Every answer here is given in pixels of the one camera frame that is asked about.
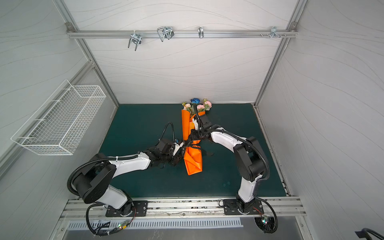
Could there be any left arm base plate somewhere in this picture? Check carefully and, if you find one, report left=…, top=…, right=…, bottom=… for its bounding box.
left=106, top=200, right=148, bottom=218

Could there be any white slotted cable duct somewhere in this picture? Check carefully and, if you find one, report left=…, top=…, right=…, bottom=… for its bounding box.
left=67, top=218, right=244, bottom=231

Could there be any orange wrapping paper sheet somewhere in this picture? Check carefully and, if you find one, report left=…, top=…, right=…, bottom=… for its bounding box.
left=182, top=110, right=203, bottom=176

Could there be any black ribbon strap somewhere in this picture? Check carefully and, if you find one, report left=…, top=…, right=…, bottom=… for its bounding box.
left=179, top=139, right=215, bottom=158

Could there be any left metal U-bolt clamp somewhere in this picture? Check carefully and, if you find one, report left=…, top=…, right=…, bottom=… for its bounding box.
left=128, top=32, right=142, bottom=51

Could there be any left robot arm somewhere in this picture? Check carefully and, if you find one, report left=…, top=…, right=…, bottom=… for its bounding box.
left=67, top=140, right=186, bottom=216

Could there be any middle metal U-bolt clamp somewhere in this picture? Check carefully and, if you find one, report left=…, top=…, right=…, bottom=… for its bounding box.
left=157, top=26, right=175, bottom=42

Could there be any green table mat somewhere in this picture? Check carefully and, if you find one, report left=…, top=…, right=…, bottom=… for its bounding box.
left=100, top=104, right=286, bottom=198

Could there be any metal u-bolt clamp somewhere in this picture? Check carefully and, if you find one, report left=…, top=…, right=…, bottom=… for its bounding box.
left=128, top=32, right=142, bottom=51
left=157, top=26, right=175, bottom=42

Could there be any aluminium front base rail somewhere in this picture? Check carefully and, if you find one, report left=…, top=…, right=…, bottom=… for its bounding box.
left=59, top=197, right=307, bottom=220

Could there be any small metal hook bracket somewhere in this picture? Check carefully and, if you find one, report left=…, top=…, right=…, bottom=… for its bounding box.
left=198, top=27, right=204, bottom=39

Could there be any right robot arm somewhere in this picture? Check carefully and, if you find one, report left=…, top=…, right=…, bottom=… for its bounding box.
left=191, top=115, right=271, bottom=214

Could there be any aluminium cross rail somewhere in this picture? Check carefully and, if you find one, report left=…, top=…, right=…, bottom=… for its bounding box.
left=65, top=23, right=298, bottom=39

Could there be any peach fake flower stem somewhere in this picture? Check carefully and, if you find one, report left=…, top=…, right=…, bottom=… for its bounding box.
left=182, top=103, right=193, bottom=112

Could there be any pink fake flower stem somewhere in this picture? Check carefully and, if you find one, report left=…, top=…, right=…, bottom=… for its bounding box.
left=197, top=99, right=212, bottom=112

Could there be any white wire basket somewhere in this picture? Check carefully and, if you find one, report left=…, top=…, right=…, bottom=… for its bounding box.
left=11, top=80, right=106, bottom=156

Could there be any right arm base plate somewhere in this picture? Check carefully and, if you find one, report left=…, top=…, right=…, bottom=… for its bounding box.
left=219, top=199, right=264, bottom=216

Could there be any blue fake flower stem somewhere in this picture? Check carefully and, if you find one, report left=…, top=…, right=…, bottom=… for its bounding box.
left=191, top=98, right=201, bottom=105

